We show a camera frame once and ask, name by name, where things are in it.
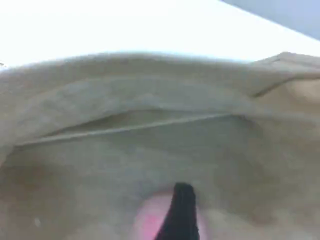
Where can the pink peach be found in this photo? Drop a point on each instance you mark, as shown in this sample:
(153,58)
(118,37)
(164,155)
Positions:
(147,220)

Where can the brown jute tote bag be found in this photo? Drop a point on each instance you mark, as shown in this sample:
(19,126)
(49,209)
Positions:
(125,100)

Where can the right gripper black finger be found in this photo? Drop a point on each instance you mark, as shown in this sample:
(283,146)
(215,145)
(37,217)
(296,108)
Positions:
(182,217)

